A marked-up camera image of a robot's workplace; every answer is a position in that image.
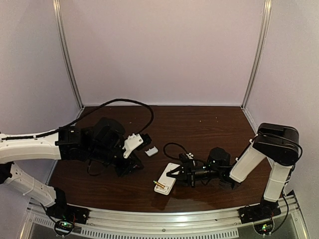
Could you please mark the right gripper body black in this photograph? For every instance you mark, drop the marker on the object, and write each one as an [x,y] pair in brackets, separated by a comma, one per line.
[188,176]

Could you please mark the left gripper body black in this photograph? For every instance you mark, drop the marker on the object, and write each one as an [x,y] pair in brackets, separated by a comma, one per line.
[130,166]

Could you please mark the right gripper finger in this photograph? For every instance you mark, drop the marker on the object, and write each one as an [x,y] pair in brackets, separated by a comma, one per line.
[181,181]
[177,172]

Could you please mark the white remote control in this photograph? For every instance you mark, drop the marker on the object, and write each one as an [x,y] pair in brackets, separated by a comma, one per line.
[169,181]

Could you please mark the gold AAA battery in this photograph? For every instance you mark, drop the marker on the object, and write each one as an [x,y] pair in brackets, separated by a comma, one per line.
[160,184]

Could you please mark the white battery cover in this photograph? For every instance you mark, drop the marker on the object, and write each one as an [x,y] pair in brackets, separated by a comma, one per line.
[151,152]

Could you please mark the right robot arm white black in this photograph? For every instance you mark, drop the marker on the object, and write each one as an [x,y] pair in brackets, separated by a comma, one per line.
[280,143]

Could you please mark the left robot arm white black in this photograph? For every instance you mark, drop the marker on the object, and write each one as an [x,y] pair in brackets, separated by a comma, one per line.
[105,142]

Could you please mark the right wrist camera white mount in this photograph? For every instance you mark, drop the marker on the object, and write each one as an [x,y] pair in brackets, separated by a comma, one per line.
[186,158]

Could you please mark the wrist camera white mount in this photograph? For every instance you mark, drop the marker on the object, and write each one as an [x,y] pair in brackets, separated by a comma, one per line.
[135,142]
[186,158]

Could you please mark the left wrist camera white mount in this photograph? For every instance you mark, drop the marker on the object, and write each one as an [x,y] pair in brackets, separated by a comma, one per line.
[135,142]

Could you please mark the front aluminium rail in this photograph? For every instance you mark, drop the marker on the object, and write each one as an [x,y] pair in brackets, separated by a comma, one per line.
[215,224]

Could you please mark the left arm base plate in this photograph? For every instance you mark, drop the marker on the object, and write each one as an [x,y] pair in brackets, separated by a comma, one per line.
[69,213]

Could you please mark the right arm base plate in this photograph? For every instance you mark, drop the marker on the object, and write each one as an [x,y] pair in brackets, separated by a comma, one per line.
[258,212]

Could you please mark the left aluminium frame post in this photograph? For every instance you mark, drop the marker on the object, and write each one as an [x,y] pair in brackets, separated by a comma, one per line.
[65,52]

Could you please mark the aluminium frame post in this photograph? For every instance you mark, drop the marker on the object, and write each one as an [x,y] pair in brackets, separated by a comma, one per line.
[266,16]
[65,52]

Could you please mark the right aluminium frame post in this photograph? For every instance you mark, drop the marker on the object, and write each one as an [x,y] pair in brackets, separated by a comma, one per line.
[266,16]

